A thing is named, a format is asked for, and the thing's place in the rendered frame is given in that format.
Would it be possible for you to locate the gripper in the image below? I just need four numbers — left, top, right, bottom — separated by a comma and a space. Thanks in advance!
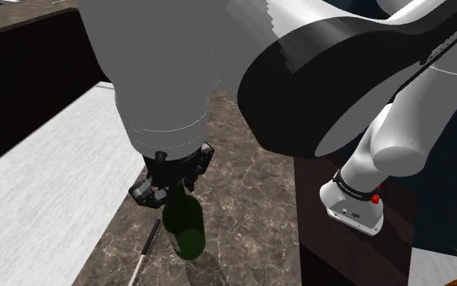
127, 141, 216, 210

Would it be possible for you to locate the dark green glass bottle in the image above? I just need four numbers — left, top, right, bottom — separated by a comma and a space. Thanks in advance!
161, 180, 206, 262

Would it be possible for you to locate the dark brown counter cabinet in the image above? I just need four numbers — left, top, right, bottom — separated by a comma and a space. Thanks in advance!
0, 0, 111, 176

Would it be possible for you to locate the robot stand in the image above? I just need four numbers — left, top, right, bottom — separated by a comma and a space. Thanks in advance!
293, 153, 416, 286

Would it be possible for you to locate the black handled knife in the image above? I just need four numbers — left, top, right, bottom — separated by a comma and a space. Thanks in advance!
127, 218, 162, 286

